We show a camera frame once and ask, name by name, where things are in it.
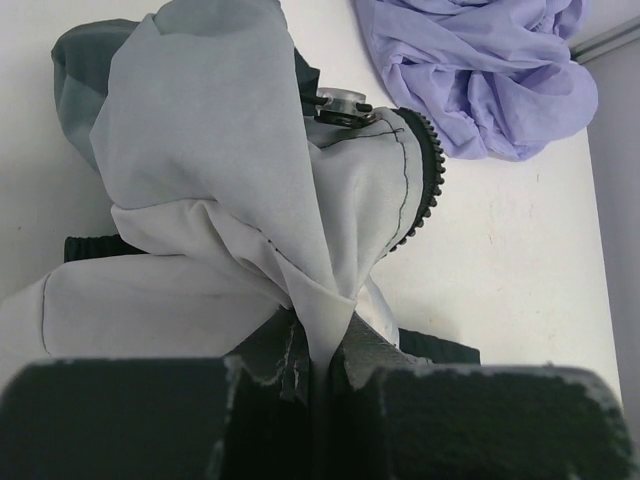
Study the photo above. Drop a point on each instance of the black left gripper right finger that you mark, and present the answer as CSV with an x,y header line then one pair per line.
x,y
397,417

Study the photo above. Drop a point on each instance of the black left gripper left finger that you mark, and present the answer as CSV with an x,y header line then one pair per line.
x,y
241,416

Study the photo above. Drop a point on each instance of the dark green grey jacket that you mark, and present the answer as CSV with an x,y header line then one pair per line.
x,y
238,193

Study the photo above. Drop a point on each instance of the crumpled lavender cloth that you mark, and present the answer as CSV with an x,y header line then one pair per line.
x,y
493,77

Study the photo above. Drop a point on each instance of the right aluminium corner post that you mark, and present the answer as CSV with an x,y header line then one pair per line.
x,y
607,42

